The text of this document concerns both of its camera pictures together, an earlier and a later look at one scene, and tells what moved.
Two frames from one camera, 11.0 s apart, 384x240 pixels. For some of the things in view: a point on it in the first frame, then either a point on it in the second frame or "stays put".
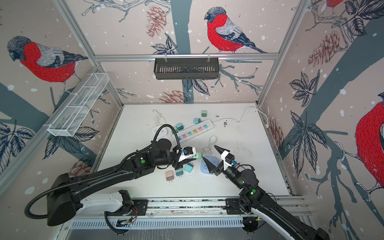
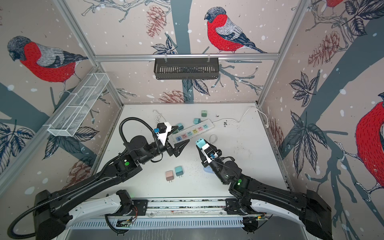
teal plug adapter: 180,126 stays put
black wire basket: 186,68 stays put
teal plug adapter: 188,167 → 201,142
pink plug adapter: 169,175 stays put
